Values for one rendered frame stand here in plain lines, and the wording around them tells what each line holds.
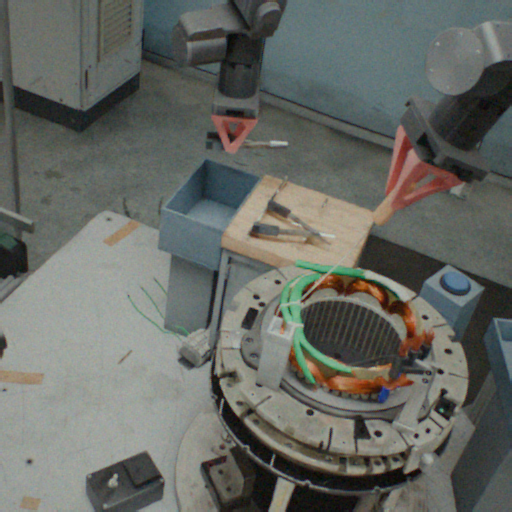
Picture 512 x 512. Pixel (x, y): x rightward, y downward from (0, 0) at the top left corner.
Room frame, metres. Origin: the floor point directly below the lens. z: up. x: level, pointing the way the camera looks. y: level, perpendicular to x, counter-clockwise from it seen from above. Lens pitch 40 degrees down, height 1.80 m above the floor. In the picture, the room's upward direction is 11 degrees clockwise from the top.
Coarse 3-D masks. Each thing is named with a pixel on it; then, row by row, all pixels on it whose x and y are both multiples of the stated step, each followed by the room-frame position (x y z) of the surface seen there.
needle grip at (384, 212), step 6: (414, 186) 0.69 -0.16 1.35; (408, 192) 0.69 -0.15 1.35; (390, 198) 0.69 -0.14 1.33; (384, 204) 0.69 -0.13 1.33; (378, 210) 0.69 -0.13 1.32; (384, 210) 0.69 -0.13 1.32; (390, 210) 0.69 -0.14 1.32; (396, 210) 0.69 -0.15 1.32; (372, 216) 0.69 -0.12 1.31; (378, 216) 0.69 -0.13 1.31; (384, 216) 0.69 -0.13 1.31; (390, 216) 0.69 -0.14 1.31; (378, 222) 0.69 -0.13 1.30; (384, 222) 0.69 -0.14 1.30
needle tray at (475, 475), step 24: (504, 336) 0.84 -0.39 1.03; (504, 360) 0.76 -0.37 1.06; (504, 384) 0.73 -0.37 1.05; (504, 408) 0.70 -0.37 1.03; (480, 432) 0.75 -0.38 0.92; (504, 432) 0.70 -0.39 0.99; (480, 456) 0.72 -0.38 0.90; (504, 456) 0.67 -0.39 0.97; (456, 480) 0.74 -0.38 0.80; (480, 480) 0.69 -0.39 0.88; (504, 480) 0.67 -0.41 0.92; (456, 504) 0.71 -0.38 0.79; (480, 504) 0.67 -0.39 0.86; (504, 504) 0.67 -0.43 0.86
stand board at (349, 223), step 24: (264, 192) 1.04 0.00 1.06; (288, 192) 1.06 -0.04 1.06; (312, 192) 1.07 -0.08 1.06; (240, 216) 0.97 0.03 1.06; (312, 216) 1.00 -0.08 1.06; (336, 216) 1.01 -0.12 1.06; (360, 216) 1.03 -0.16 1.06; (240, 240) 0.91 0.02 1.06; (264, 240) 0.92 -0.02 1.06; (288, 240) 0.93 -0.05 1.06; (312, 240) 0.94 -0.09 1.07; (336, 240) 0.95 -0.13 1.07; (288, 264) 0.89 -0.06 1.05
